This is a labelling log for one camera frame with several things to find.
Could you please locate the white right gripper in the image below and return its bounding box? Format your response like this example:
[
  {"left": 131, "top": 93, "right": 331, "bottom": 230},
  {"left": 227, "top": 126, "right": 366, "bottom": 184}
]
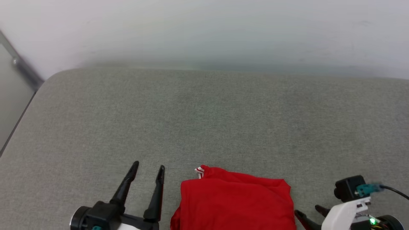
[{"left": 294, "top": 197, "right": 405, "bottom": 230}]

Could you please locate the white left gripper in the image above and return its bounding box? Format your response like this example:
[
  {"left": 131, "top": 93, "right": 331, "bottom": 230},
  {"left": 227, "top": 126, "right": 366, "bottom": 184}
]
[{"left": 70, "top": 161, "right": 166, "bottom": 230}]

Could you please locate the red and white garment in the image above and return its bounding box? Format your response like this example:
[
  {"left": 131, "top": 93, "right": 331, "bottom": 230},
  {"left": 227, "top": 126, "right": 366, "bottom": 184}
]
[{"left": 170, "top": 165, "right": 297, "bottom": 230}]

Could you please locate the grey fabric sofa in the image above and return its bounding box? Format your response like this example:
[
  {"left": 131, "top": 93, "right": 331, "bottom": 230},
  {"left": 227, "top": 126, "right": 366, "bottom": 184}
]
[{"left": 0, "top": 66, "right": 409, "bottom": 230}]

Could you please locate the teal right camera connector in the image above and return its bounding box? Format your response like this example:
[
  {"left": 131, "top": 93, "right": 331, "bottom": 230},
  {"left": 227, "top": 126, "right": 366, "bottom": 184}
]
[{"left": 355, "top": 183, "right": 384, "bottom": 197}]

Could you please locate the black right camera cable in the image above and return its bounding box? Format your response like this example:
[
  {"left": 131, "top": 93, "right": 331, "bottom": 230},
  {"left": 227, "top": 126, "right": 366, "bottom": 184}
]
[{"left": 380, "top": 185, "right": 409, "bottom": 200}]

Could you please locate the grey metal wall rail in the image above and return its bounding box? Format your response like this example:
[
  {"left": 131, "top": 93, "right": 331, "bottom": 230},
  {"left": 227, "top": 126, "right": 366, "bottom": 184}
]
[{"left": 0, "top": 30, "right": 45, "bottom": 157}]

